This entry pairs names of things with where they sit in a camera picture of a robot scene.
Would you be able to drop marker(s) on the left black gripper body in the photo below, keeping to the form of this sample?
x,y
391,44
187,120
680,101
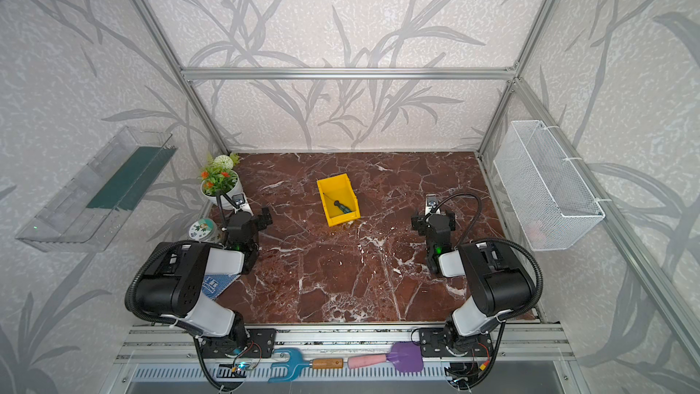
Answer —
x,y
252,241

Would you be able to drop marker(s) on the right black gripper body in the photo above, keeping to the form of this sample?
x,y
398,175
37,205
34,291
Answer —
x,y
430,253

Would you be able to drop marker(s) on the green black screwdriver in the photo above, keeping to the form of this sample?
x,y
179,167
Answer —
x,y
345,209

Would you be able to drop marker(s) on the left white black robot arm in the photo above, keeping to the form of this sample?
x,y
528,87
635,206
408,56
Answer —
x,y
176,286

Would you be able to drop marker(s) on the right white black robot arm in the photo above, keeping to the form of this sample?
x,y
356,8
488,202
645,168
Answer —
x,y
504,282

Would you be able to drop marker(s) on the yellow plastic bin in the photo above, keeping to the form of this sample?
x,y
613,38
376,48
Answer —
x,y
338,188

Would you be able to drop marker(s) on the small painted round jar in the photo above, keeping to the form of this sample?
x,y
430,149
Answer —
x,y
206,231

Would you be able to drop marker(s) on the potted plant white pot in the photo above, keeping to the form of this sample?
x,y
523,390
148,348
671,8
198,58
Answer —
x,y
219,177

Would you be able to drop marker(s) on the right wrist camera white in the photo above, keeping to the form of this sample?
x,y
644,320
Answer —
x,y
432,204

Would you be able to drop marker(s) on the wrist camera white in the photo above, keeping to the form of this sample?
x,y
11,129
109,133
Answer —
x,y
241,204
432,204

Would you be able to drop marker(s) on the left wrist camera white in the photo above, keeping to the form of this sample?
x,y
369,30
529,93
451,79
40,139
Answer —
x,y
241,204

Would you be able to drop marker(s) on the white wire mesh basket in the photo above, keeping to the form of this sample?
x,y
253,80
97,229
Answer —
x,y
553,204

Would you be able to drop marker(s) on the purple trowel pink handle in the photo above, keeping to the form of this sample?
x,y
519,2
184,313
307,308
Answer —
x,y
404,356

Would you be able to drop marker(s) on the blue garden fork wooden handle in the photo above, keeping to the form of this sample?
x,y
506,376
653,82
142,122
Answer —
x,y
295,364

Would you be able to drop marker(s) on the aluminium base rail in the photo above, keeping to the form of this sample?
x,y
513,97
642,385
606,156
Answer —
x,y
161,354

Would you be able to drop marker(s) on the clear acrylic wall shelf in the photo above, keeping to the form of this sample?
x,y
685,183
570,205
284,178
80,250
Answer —
x,y
86,215

